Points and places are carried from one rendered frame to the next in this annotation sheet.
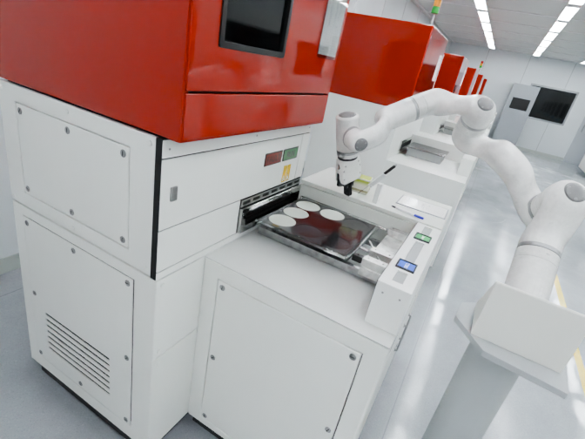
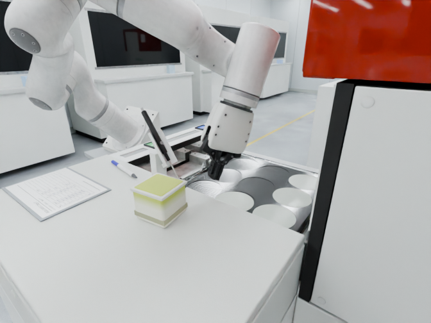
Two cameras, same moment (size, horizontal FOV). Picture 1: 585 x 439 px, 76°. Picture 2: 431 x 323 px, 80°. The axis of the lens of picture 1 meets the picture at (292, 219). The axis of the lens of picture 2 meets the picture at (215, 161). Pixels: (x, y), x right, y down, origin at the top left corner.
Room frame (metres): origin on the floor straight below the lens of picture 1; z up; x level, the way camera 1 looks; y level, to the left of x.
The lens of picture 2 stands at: (1.98, -0.07, 1.26)
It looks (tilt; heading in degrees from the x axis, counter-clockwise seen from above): 23 degrees down; 194
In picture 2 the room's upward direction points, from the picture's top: straight up
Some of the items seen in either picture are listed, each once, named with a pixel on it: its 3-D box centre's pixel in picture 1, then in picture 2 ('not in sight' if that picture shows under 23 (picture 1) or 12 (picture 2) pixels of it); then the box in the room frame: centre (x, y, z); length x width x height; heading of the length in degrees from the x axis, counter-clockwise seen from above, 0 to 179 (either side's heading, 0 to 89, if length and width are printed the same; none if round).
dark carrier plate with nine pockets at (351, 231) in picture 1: (320, 223); (256, 186); (1.31, -0.11, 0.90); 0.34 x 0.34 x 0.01; 66
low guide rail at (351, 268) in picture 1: (317, 253); not in sight; (1.17, -0.11, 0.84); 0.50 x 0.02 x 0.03; 66
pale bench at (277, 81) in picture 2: not in sight; (263, 59); (-6.03, -0.59, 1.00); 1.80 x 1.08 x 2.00; 156
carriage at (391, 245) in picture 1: (385, 255); (186, 173); (1.22, -0.36, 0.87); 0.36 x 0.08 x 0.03; 156
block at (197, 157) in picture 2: (381, 255); (200, 158); (1.15, -0.32, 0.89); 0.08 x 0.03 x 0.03; 66
